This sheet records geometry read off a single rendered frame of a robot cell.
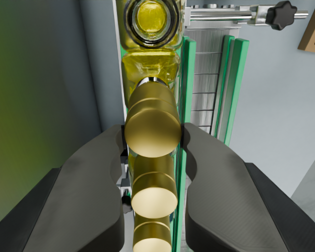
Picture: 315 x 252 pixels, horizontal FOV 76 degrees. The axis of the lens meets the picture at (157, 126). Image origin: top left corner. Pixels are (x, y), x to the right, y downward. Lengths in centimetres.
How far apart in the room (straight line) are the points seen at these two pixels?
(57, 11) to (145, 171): 32
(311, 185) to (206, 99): 196
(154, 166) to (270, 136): 58
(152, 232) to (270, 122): 55
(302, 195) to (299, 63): 184
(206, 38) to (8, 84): 30
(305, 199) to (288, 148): 169
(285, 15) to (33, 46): 27
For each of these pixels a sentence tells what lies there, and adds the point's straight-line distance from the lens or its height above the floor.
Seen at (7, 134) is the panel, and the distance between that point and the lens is 21.
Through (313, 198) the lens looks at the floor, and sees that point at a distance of 247.
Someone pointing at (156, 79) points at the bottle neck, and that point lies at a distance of 17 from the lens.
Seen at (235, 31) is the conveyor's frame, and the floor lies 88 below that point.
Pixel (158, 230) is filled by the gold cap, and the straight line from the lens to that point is 19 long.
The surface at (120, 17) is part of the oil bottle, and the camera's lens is 18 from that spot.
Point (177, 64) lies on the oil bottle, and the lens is 19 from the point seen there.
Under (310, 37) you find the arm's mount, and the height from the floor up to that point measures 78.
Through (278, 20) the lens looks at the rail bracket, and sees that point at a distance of 29.
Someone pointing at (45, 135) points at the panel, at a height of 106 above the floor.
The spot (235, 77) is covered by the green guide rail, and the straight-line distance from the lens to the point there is 33.
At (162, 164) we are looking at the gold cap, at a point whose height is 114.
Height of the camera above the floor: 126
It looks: 60 degrees down
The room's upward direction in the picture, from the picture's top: 176 degrees clockwise
